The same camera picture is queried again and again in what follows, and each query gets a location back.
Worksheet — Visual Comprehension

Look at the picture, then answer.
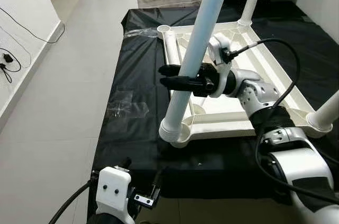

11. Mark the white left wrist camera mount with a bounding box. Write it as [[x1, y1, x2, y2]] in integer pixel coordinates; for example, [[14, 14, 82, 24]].
[[95, 166, 133, 224]]

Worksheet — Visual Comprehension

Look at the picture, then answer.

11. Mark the clear tape patch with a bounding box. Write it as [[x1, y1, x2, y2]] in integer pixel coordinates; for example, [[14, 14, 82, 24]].
[[109, 91, 149, 119]]

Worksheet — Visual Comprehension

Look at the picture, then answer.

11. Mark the clear plastic wrap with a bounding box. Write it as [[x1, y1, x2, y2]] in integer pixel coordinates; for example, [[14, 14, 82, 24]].
[[123, 28, 159, 38]]

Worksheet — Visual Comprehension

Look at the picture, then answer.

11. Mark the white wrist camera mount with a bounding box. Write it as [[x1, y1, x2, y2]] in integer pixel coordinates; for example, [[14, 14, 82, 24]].
[[95, 166, 133, 224], [208, 32, 234, 97]]

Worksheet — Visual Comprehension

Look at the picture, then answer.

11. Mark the white plastic children table top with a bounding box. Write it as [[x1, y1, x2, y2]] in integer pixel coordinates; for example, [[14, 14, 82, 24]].
[[157, 20, 334, 148]]

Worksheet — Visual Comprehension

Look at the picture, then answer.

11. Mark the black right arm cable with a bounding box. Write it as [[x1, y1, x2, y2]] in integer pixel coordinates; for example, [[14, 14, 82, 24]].
[[225, 38, 339, 206]]

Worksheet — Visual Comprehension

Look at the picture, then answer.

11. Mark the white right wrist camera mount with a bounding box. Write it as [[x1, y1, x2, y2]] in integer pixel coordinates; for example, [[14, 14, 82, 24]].
[[208, 32, 234, 97]]

